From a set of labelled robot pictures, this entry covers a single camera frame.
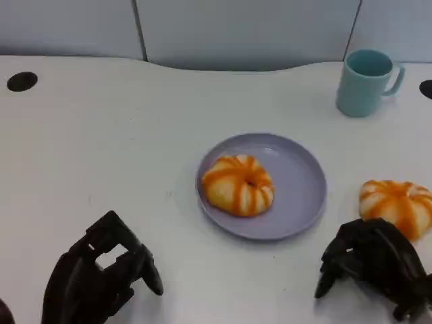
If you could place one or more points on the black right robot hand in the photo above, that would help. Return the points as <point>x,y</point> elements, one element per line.
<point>381,256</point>

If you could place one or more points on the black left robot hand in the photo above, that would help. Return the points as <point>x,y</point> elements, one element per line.
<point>77,280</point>

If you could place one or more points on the orange white toy bread roll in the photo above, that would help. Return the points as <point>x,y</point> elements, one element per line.
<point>239,185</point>
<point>395,206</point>

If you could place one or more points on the lilac plate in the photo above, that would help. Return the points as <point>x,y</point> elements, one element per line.
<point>297,189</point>

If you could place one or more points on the pale green mug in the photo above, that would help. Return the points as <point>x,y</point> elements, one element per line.
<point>362,86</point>

